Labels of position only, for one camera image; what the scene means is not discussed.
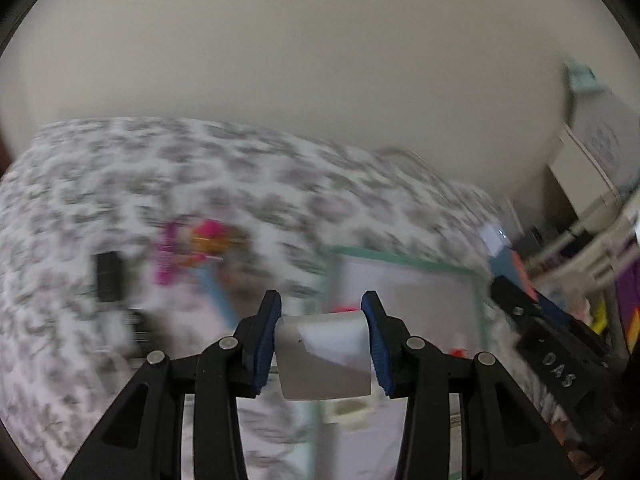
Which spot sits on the teal sticky note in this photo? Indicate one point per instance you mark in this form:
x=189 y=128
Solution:
x=580 y=75

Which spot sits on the black charger cube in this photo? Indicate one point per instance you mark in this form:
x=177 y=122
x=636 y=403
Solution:
x=107 y=277

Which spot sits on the white cup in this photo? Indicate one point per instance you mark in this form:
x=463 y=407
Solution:
x=320 y=360

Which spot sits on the pink kids watch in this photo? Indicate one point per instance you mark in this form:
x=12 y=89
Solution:
x=345 y=308

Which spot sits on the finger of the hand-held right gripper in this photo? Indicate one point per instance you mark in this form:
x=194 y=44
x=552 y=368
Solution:
x=552 y=310
x=512 y=302

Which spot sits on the floral printed blanket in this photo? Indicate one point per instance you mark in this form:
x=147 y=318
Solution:
x=100 y=185

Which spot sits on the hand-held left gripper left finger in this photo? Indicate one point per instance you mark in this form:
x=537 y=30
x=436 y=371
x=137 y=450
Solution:
x=265 y=345

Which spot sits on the white paper sheet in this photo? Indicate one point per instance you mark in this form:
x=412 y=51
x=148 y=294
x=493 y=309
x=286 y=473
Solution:
x=605 y=130

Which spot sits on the red glue stick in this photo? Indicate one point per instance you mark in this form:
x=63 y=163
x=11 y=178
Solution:
x=459 y=352

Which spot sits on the pile of colourful toys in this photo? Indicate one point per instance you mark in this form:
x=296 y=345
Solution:
x=625 y=305

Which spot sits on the magenta rectangular case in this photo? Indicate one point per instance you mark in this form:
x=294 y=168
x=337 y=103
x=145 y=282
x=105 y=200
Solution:
x=167 y=265

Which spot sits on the black toy car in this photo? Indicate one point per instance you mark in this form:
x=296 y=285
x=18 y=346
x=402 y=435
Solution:
x=137 y=332

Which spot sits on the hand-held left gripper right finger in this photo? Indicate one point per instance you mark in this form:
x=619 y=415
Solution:
x=377 y=345

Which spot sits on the beige plastic toy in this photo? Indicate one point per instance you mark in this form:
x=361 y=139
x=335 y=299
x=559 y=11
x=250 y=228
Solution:
x=345 y=410

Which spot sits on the orange blue plastic toy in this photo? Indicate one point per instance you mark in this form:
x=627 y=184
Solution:
x=517 y=272
x=220 y=295

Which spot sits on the teal cardboard box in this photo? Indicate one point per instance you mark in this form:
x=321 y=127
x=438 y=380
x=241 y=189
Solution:
x=425 y=300

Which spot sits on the toy dog figure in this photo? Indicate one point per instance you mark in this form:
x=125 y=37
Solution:
x=210 y=237

